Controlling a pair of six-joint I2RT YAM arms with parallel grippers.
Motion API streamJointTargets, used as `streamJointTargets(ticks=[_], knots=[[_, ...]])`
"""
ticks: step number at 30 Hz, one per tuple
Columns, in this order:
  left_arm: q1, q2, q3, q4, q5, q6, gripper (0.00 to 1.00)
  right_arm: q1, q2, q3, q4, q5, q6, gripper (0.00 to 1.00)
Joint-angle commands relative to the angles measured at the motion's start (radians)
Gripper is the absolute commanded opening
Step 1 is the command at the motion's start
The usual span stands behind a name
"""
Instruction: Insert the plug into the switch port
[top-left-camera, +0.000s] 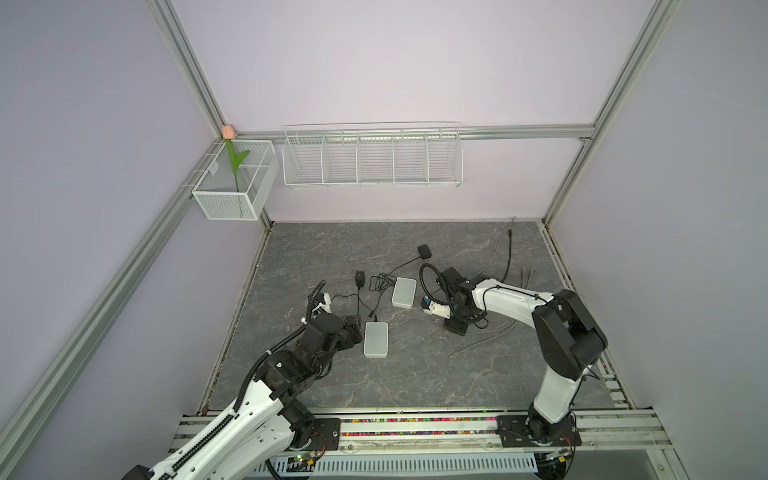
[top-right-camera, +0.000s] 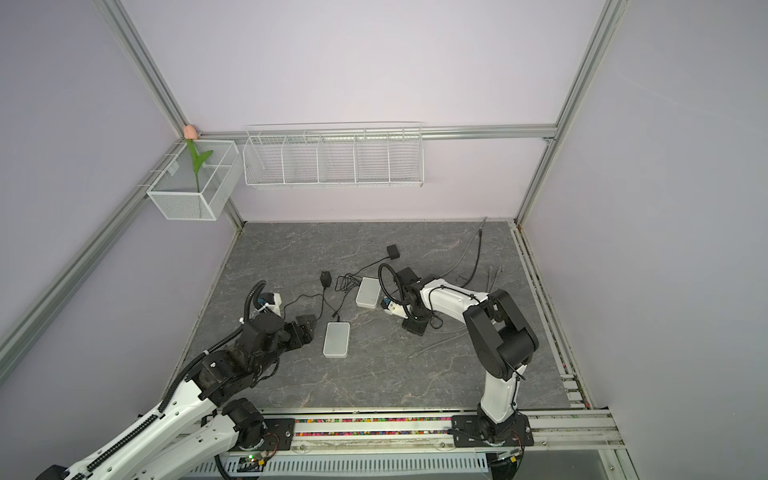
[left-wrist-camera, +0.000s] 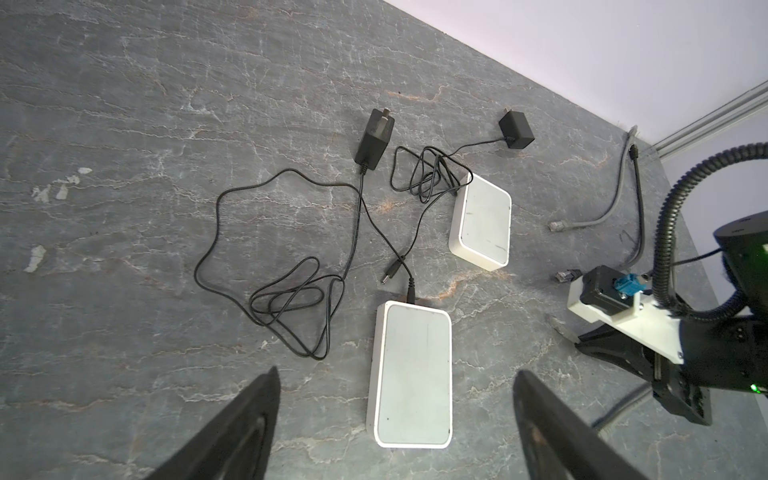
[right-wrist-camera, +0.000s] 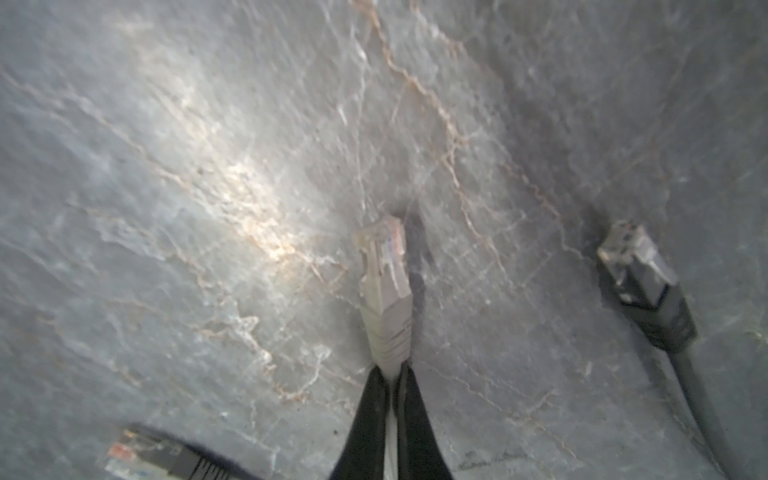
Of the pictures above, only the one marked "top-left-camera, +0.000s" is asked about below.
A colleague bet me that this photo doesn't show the white network switch box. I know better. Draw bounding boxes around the white network switch box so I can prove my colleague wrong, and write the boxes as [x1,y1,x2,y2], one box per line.
[391,277,417,309]

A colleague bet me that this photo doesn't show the black power adapter large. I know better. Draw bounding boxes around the black power adapter large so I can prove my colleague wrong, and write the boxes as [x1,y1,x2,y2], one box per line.
[331,270,376,318]

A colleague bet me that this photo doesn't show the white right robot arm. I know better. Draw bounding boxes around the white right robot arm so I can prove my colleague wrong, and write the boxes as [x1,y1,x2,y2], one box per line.
[418,263,608,448]

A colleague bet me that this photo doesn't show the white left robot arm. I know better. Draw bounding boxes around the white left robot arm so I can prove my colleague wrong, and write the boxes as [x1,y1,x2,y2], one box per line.
[124,281,363,479]

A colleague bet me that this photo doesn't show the black power adapter small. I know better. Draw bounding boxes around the black power adapter small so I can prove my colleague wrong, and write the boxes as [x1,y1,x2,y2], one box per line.
[368,244,432,318]

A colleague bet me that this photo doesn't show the white mesh basket small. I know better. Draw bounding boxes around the white mesh basket small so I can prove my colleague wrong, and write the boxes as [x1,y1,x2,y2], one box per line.
[192,140,280,221]

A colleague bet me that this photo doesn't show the artificial pink tulip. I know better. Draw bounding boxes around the artificial pink tulip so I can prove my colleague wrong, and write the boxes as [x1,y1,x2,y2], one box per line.
[222,125,250,192]

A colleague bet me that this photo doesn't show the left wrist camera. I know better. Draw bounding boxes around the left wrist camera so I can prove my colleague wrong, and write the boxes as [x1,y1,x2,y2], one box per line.
[310,292,332,317]

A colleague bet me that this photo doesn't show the grey ethernet cable curved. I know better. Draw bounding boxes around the grey ethernet cable curved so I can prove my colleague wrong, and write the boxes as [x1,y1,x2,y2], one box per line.
[485,217,517,277]

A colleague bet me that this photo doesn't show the aluminium frame rail right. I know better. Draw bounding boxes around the aluminium frame rail right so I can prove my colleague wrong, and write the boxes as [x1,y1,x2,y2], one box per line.
[536,221,637,409]

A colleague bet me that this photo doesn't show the white wire basket long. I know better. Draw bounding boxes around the white wire basket long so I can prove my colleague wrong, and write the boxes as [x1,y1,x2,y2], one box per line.
[282,122,464,188]

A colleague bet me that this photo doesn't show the front aluminium rail base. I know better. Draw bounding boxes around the front aluminium rail base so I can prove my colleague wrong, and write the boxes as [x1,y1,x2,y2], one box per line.
[147,408,688,479]

